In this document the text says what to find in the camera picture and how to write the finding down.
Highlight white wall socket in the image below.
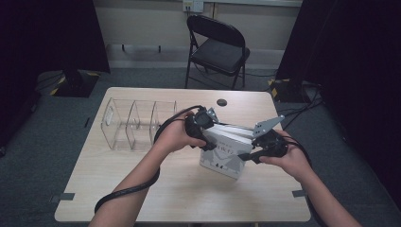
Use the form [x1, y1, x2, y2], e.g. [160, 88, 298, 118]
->
[183, 0, 204, 13]

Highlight person's left hand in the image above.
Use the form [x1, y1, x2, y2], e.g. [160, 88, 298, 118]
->
[152, 110, 207, 155]

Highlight person's right hand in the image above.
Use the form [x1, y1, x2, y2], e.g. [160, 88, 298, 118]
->
[258, 130, 313, 183]

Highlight black floor cables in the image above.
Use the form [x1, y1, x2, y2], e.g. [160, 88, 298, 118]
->
[277, 83, 324, 131]

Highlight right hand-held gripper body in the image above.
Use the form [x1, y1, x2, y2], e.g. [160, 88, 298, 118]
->
[252, 114, 288, 158]

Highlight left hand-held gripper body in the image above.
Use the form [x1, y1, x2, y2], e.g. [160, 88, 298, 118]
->
[183, 106, 220, 143]

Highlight clear acrylic book rack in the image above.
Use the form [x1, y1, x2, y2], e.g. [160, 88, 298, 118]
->
[100, 97, 178, 152]

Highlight black folding chair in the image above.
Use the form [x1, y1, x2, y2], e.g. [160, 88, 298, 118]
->
[183, 14, 252, 91]

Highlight stand base with striped tape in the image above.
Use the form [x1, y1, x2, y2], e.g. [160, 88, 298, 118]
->
[268, 78, 305, 103]
[50, 70, 101, 98]

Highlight black curtain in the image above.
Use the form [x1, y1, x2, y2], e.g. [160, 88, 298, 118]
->
[275, 0, 401, 202]
[0, 0, 111, 149]

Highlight white book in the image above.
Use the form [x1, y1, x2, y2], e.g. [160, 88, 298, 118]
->
[199, 123, 256, 181]

